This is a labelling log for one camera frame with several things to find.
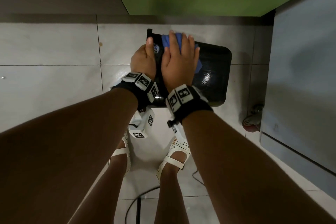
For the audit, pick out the person's left hand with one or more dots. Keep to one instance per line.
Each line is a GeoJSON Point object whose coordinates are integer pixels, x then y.
{"type": "Point", "coordinates": [141, 62]}

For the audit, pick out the person's right hand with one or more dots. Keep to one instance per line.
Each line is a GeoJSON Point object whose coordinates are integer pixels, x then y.
{"type": "Point", "coordinates": [178, 66]}

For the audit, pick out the person's left thumb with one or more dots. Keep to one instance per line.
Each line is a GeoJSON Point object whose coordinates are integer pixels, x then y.
{"type": "Point", "coordinates": [150, 45]}

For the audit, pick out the person's right little finger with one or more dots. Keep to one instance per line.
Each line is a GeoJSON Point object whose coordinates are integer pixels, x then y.
{"type": "Point", "coordinates": [196, 53]}

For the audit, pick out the person's right middle finger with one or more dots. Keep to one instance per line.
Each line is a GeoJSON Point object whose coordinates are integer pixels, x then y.
{"type": "Point", "coordinates": [184, 44]}

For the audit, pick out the blue cleaning cloth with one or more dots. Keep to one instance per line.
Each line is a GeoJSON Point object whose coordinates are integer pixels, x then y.
{"type": "Point", "coordinates": [164, 40]}

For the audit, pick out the black plastic bin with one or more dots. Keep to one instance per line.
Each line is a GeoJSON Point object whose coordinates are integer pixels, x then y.
{"type": "Point", "coordinates": [214, 74]}

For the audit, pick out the person's left forearm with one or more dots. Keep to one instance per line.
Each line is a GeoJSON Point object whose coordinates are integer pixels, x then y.
{"type": "Point", "coordinates": [65, 158]}

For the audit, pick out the person's right forearm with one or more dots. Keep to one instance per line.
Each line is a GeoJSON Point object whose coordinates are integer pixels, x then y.
{"type": "Point", "coordinates": [249, 179]}

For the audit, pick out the black wristband with marker blocks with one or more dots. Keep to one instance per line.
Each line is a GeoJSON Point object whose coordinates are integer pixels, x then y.
{"type": "Point", "coordinates": [185, 100]}
{"type": "Point", "coordinates": [139, 84]}

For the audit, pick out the caster wheel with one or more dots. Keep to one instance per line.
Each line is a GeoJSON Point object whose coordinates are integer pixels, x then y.
{"type": "Point", "coordinates": [253, 120]}

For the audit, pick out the white perforated sandal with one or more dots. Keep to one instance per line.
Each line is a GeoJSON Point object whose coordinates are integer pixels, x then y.
{"type": "Point", "coordinates": [126, 150]}
{"type": "Point", "coordinates": [179, 147]}

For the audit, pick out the grey cabinet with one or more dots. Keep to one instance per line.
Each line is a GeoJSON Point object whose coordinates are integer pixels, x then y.
{"type": "Point", "coordinates": [301, 74]}

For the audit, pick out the person's right leg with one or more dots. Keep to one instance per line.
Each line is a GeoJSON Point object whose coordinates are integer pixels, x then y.
{"type": "Point", "coordinates": [170, 197]}

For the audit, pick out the person's leg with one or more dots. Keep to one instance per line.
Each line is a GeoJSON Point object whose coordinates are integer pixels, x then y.
{"type": "Point", "coordinates": [105, 192]}
{"type": "Point", "coordinates": [170, 197]}

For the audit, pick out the person's left leg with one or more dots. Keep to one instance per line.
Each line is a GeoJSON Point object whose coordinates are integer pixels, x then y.
{"type": "Point", "coordinates": [105, 192]}

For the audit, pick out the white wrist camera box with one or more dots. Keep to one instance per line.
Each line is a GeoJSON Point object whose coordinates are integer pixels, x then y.
{"type": "Point", "coordinates": [141, 125]}
{"type": "Point", "coordinates": [176, 130]}

